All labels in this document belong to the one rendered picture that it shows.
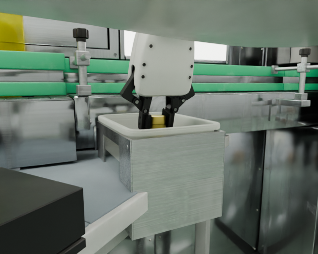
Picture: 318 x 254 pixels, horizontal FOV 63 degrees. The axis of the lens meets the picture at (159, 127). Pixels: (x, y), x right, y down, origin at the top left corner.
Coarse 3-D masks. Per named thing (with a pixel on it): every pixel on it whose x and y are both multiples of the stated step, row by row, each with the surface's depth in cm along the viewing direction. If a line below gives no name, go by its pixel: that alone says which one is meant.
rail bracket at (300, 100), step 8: (304, 48) 75; (304, 56) 75; (304, 64) 75; (272, 72) 86; (304, 72) 76; (304, 80) 77; (304, 88) 77; (296, 96) 78; (304, 96) 77; (280, 104) 83; (288, 104) 80; (296, 104) 77; (304, 104) 76; (272, 112) 86; (280, 112) 88; (272, 120) 86
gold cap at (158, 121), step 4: (152, 116) 44; (156, 116) 44; (160, 116) 44; (164, 116) 44; (152, 120) 44; (156, 120) 44; (160, 120) 44; (164, 120) 44; (152, 124) 44; (156, 124) 44; (160, 124) 44; (164, 124) 45; (152, 128) 44; (156, 128) 44
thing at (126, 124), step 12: (108, 120) 47; (120, 120) 57; (132, 120) 58; (180, 120) 55; (192, 120) 51; (204, 120) 47; (120, 132) 40; (132, 132) 37; (144, 132) 37; (156, 132) 38; (168, 132) 39; (180, 132) 40; (192, 132) 42; (204, 132) 43
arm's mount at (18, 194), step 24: (0, 168) 30; (0, 192) 23; (24, 192) 23; (48, 192) 23; (72, 192) 23; (0, 216) 19; (24, 216) 19; (48, 216) 21; (72, 216) 23; (0, 240) 18; (24, 240) 19; (48, 240) 21; (72, 240) 23
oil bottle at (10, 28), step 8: (0, 16) 53; (8, 16) 54; (16, 16) 54; (0, 24) 53; (8, 24) 54; (16, 24) 55; (0, 32) 54; (8, 32) 54; (16, 32) 55; (24, 32) 59; (0, 40) 54; (8, 40) 54; (16, 40) 55; (24, 40) 56; (0, 48) 54; (8, 48) 55; (16, 48) 55; (24, 48) 56; (8, 96) 56
